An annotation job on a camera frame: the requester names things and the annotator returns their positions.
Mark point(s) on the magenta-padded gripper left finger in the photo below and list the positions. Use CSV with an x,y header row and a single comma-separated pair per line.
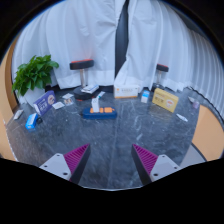
x,y
58,164

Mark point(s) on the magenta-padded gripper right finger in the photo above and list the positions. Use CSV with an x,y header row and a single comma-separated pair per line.
x,y
162,165

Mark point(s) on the white charger block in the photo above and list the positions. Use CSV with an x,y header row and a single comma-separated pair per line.
x,y
95,105

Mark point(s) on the small blue box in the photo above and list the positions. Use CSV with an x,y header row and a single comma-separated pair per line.
x,y
31,121

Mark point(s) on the small white tube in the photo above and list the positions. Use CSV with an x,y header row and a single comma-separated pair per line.
x,y
182,117

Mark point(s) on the small white card packet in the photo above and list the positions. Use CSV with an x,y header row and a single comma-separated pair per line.
x,y
58,105

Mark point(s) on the small clear packet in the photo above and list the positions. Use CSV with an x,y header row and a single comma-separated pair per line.
x,y
69,102

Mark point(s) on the purple printed box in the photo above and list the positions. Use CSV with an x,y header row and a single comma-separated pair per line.
x,y
44,102

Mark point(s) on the white flat pack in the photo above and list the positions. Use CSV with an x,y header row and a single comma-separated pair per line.
x,y
18,114

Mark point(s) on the yellow cardboard box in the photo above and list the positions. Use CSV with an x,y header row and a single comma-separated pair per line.
x,y
165,100

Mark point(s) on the small pale bottle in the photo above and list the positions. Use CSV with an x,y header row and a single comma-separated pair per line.
x,y
194,103

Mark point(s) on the small blue white carton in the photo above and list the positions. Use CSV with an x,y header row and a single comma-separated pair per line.
x,y
145,96

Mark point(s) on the white tube with teal cap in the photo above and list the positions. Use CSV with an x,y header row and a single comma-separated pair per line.
x,y
100,95

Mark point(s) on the flat white box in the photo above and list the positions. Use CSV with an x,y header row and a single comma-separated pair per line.
x,y
90,88

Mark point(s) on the white tissue box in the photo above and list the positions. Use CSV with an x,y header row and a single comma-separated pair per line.
x,y
126,91

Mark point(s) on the green potted plant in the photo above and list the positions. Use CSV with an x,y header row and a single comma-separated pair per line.
x,y
35,73

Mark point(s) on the black stool with red rim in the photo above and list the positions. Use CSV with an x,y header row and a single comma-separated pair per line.
x,y
162,68
81,64

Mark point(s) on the white curtain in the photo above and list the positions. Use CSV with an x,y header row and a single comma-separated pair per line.
x,y
160,36
73,30

